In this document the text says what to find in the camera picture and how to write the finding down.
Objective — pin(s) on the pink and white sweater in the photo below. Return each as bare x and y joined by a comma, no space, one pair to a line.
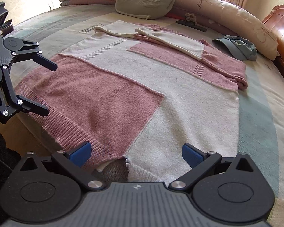
144,87

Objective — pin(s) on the wooden headboard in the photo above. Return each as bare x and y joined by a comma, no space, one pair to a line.
281,28

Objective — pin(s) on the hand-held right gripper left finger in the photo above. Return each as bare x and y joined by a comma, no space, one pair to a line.
81,152

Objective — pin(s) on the pink floral pillow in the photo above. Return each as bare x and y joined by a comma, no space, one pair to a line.
239,21

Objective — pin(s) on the beige flower hair clip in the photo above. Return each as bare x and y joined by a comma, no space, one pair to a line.
190,18

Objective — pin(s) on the light blue cap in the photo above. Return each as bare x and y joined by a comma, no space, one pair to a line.
236,49

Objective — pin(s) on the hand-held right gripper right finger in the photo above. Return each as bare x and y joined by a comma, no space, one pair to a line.
191,153

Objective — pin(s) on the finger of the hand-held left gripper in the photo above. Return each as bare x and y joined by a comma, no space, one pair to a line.
46,62
35,107

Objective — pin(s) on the person's black clothing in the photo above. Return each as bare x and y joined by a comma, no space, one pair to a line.
0,151

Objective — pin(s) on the grey cat face cushion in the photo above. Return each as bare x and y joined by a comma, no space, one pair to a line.
144,2

